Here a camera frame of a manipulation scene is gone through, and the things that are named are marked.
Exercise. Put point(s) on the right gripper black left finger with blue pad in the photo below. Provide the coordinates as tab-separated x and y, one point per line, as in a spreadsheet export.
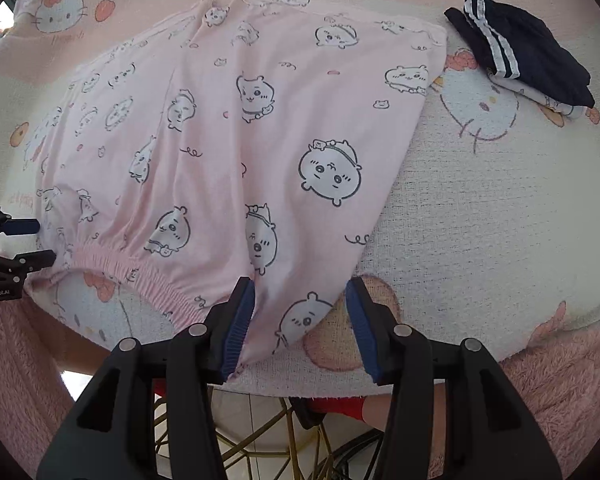
109	432

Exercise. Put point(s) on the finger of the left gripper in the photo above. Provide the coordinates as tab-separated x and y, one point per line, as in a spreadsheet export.
33	261
20	226

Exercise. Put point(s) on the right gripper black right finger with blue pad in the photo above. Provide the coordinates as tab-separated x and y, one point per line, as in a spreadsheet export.
489	431

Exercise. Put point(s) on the pink cartoon print pants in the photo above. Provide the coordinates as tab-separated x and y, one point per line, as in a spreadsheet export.
257	139

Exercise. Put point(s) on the pink fluffy right sleeve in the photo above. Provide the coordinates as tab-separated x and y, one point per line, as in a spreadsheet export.
559	381

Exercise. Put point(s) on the pink fluffy sleeve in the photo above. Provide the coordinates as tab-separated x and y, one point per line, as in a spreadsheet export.
559	381
35	349

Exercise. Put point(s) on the pink fluffy left sleeve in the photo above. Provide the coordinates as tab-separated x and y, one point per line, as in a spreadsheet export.
35	349

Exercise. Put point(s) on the red sock foot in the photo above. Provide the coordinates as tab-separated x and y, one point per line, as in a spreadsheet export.
350	407

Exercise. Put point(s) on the pink Hello Kitty sofa cover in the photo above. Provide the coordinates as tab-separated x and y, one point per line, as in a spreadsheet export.
492	229

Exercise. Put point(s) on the folded navy striped garment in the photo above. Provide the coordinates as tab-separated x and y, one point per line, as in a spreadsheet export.
519	53

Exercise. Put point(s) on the gold wire stool frame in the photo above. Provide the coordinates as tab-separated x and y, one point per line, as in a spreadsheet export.
260	437

